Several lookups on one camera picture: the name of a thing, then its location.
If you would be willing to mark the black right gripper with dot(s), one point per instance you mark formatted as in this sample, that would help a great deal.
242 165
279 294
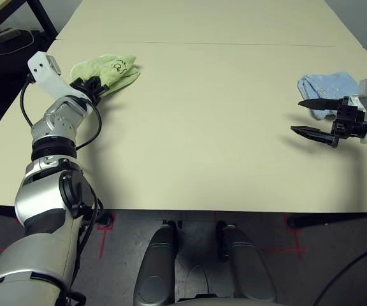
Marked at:
349 122

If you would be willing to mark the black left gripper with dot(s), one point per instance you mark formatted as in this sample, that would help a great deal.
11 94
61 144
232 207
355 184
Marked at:
91 92

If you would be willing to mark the green towel with white trim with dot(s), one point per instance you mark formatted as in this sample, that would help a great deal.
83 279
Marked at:
116 71

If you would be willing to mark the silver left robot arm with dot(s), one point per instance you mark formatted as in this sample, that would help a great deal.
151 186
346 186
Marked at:
43 197

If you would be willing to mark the folded light blue towel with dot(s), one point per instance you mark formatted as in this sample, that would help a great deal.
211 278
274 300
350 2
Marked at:
327 87

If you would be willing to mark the grey power adapter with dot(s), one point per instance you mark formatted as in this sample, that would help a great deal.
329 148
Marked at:
6 34

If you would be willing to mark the red floor tape cross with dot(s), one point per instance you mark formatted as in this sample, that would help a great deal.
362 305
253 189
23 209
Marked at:
296 245
103 242

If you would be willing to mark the grey right robot leg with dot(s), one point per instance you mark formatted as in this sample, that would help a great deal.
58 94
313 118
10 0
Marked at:
250 271

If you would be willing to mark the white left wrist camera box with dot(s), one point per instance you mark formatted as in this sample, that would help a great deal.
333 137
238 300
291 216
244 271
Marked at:
49 79

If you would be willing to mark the side table with black frame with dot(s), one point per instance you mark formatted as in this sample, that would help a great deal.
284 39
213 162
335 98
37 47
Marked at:
46 19

